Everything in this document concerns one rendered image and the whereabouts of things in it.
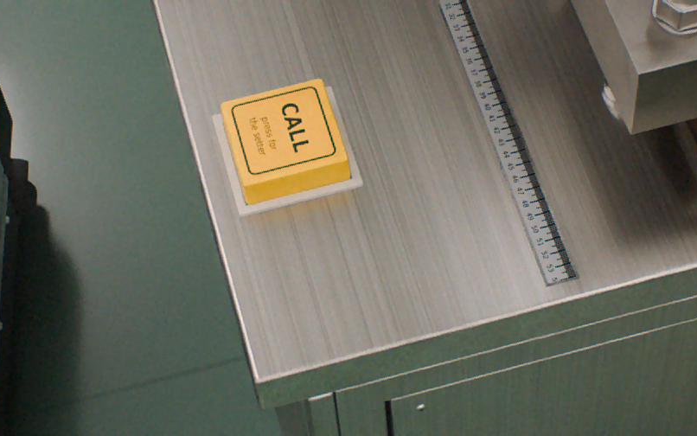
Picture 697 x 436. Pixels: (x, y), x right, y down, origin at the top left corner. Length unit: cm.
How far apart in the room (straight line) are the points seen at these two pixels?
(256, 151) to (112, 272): 108
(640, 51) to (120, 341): 121
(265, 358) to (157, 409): 102
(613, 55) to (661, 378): 27
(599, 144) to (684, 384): 20
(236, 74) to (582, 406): 33
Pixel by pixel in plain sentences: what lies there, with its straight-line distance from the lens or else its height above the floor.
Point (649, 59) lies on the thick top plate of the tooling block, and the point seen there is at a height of 103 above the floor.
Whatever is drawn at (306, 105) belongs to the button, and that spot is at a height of 92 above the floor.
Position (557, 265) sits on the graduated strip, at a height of 90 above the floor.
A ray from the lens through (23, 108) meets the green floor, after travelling 236.
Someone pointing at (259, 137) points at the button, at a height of 92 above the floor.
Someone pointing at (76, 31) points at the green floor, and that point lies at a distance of 242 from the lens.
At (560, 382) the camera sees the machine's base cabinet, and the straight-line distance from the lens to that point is 118.
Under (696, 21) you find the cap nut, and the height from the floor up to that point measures 104.
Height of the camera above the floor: 183
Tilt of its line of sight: 57 degrees down
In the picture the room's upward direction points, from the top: 7 degrees counter-clockwise
